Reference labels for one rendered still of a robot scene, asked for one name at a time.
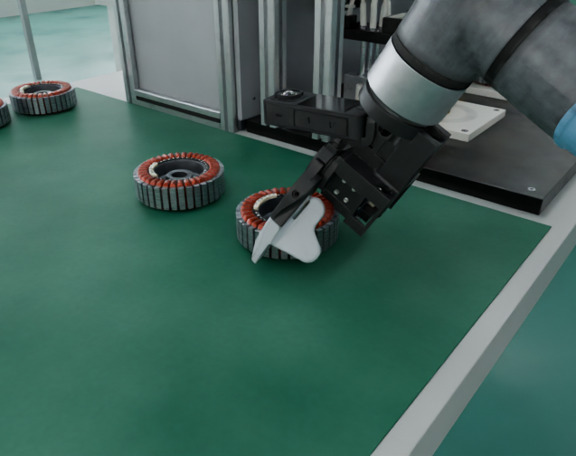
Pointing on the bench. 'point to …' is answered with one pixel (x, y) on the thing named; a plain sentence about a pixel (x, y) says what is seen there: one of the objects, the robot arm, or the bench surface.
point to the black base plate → (481, 159)
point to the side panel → (180, 58)
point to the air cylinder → (353, 82)
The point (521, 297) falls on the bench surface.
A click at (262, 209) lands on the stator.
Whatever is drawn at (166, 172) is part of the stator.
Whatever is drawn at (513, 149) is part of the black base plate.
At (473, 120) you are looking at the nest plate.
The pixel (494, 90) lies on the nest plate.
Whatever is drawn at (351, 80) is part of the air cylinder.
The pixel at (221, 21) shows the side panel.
